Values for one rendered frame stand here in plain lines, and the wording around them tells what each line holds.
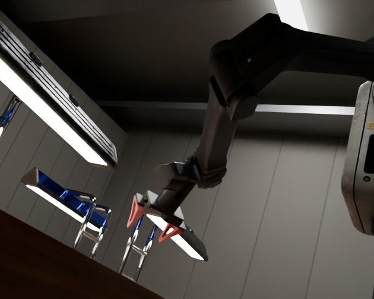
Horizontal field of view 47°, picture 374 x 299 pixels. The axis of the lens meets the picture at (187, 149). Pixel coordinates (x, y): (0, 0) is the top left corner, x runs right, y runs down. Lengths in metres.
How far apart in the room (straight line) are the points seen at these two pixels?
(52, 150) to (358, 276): 2.27
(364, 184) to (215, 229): 2.20
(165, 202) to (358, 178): 0.45
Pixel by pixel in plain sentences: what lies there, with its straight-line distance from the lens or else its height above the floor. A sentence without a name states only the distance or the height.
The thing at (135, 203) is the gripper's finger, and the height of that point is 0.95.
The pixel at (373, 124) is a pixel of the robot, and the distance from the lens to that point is 1.12.
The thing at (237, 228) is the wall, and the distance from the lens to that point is 3.12.
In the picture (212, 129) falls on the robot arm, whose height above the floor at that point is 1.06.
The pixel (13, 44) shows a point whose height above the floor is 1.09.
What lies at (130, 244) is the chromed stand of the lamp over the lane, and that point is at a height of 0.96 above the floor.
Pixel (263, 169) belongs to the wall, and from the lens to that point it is 3.24.
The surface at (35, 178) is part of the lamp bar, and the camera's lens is 1.79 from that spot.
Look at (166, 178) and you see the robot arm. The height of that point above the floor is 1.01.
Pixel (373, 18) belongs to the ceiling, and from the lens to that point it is 2.76.
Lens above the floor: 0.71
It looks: 22 degrees up
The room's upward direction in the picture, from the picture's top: 20 degrees clockwise
